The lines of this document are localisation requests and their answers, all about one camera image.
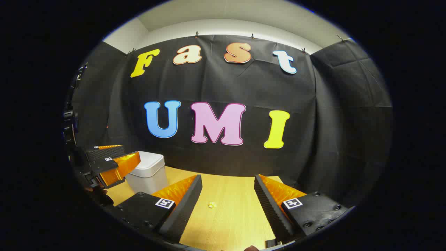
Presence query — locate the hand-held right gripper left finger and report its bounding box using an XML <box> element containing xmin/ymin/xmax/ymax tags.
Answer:
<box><xmin>113</xmin><ymin>174</ymin><xmax>203</xmax><ymax>244</ymax></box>

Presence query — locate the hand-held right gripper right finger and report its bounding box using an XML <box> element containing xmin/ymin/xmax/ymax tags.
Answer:
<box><xmin>254</xmin><ymin>174</ymin><xmax>349</xmax><ymax>244</ymax></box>

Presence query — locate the white desktop garbage bin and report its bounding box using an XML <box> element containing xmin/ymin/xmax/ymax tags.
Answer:
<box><xmin>125</xmin><ymin>151</ymin><xmax>169</xmax><ymax>195</ymax></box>

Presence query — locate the wooden desktop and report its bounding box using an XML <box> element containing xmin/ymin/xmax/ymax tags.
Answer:
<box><xmin>105</xmin><ymin>166</ymin><xmax>297</xmax><ymax>251</ymax></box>

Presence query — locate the black backdrop cloth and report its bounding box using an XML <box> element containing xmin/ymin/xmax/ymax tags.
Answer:
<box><xmin>68</xmin><ymin>34</ymin><xmax>394</xmax><ymax>206</ymax></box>

